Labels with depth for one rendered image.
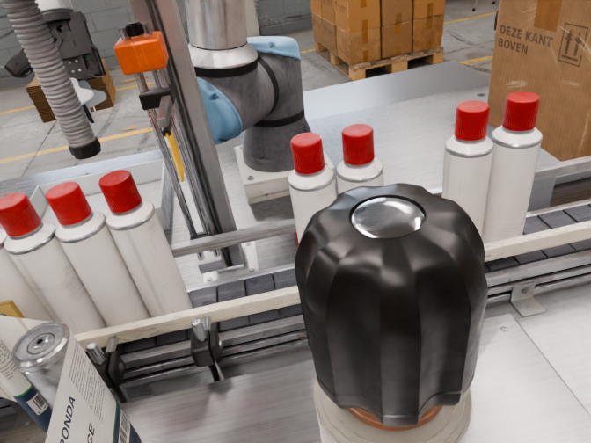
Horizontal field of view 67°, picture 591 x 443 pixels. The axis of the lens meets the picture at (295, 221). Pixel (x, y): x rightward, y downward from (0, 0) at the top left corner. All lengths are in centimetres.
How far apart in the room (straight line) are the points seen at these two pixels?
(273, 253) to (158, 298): 24
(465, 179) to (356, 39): 337
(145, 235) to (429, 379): 36
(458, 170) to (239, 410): 35
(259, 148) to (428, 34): 335
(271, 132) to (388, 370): 69
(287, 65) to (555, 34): 44
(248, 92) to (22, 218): 37
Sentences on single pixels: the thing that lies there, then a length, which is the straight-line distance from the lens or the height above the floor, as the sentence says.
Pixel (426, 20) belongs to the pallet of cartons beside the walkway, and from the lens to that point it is 408.
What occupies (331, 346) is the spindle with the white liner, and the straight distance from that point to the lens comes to 19.
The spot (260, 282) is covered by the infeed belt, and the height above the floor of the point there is 88.
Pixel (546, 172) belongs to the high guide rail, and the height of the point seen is 96.
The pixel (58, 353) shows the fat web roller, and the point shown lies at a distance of 34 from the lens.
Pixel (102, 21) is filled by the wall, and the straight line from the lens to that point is 598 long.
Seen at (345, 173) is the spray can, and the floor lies 104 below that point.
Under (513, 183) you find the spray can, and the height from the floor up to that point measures 99.
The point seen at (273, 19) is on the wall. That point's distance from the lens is 599.
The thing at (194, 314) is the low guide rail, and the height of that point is 91.
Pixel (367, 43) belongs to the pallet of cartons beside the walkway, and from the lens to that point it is 389.
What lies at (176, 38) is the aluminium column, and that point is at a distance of 55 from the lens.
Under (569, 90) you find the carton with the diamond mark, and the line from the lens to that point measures 87.
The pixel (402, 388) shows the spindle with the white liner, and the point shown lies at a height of 112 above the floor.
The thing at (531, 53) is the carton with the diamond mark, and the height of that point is 102.
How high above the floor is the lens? 128
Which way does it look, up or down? 35 degrees down
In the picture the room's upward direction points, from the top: 10 degrees counter-clockwise
